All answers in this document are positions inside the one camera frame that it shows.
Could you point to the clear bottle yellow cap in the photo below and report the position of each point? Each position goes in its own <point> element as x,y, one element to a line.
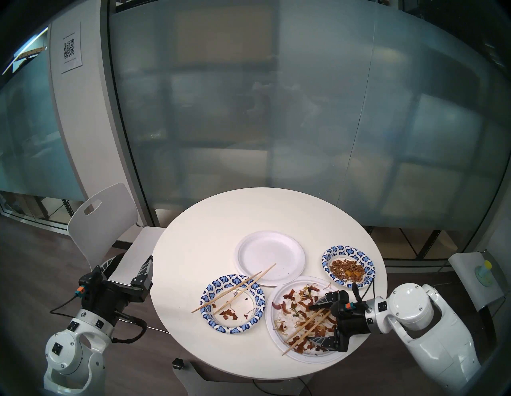
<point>484,273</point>

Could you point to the QR code paper sign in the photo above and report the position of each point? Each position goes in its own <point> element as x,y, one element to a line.
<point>71,48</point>

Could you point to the black knob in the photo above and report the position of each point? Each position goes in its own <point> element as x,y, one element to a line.
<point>178,363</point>

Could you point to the wooden chopstick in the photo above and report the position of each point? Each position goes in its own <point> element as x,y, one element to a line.
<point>226,292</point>
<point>303,325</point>
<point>259,276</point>
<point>305,335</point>

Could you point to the wooden shelf board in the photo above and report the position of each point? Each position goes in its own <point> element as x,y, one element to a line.
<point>34,51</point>

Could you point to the small white foam plate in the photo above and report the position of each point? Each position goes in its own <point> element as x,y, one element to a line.
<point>269,255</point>

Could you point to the large blue patterned paper bowl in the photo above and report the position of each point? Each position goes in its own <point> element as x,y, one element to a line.
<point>243,325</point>

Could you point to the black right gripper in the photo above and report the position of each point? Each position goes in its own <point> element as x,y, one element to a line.
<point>353,321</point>

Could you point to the small blue patterned paper bowl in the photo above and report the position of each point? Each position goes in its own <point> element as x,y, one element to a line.
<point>365,259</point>

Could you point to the white chair holding bottle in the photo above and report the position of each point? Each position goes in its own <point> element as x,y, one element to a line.
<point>467,275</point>

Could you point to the brown food scraps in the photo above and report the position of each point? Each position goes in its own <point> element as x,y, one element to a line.
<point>228,315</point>

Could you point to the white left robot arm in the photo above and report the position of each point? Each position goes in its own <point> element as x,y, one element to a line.
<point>66,353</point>

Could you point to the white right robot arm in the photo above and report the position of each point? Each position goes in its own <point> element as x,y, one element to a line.
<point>411,307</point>

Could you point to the large white foam plate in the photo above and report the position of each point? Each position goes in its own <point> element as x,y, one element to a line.
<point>279,343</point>

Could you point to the minced brown food leftovers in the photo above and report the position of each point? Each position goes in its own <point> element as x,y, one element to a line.
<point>347,269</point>

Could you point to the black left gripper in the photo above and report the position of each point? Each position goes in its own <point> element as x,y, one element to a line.
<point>105,299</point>

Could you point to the black metal shelf brace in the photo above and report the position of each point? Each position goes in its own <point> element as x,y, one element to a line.
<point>429,243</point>

